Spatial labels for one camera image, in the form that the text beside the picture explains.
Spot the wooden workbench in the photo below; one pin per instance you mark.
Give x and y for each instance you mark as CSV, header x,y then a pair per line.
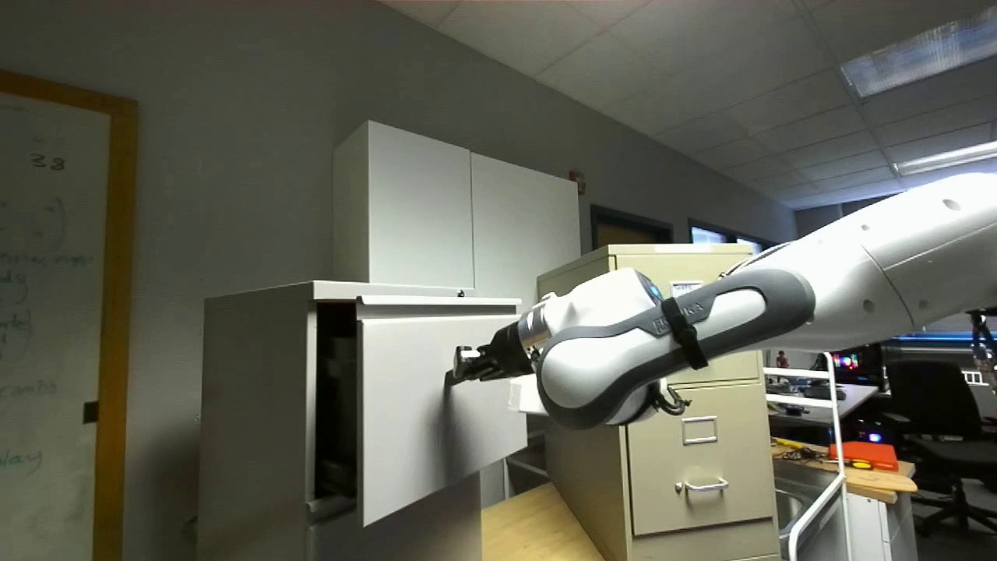
x,y
884,481

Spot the dark door frame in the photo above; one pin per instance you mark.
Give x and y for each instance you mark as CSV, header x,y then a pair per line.
x,y
624,226

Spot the orange tool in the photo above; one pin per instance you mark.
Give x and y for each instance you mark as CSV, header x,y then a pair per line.
x,y
862,456

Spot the narrow ceiling light strip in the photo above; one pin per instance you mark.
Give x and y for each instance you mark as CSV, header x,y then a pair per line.
x,y
945,158

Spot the large ceiling light panel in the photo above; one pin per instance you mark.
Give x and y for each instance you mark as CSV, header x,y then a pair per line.
x,y
921,52

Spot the silver label holder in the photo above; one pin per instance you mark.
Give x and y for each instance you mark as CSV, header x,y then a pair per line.
x,y
699,430

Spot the tall white cabinet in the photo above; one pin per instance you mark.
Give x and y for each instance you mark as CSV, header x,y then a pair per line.
x,y
446,206

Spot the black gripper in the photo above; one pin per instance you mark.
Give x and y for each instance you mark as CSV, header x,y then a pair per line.
x,y
507,355

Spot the whiteboard with wooden frame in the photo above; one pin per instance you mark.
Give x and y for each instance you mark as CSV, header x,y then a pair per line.
x,y
56,322

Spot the beige filing cabinet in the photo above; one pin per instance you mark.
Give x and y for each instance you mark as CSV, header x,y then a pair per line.
x,y
706,456

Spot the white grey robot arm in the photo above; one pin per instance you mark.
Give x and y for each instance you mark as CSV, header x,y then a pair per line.
x,y
829,282

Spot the black office chair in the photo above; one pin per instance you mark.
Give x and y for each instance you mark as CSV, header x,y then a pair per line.
x,y
937,425

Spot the white metal rail frame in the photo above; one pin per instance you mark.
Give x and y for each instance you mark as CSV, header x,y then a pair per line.
x,y
821,448

